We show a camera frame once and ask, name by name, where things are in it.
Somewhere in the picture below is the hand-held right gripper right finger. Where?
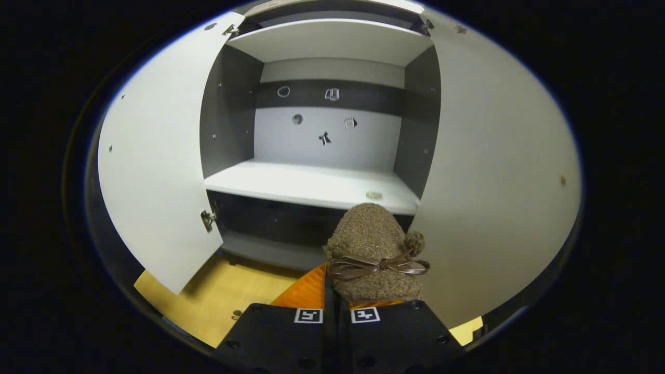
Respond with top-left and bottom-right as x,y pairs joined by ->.
339,299 -> 466,374

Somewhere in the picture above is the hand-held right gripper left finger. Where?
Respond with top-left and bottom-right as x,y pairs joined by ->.
214,262 -> 338,374

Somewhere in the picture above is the brown fuzzy shoe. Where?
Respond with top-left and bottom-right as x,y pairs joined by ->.
323,203 -> 431,304

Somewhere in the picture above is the grey shoe cabinet door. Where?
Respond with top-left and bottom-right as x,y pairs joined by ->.
97,11 -> 246,295
410,10 -> 582,329

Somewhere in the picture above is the grey shoe cabinet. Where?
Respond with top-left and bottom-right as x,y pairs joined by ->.
200,0 -> 442,273

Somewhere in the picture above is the white cabinet shelf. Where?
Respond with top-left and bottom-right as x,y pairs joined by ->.
226,18 -> 434,67
204,158 -> 420,216

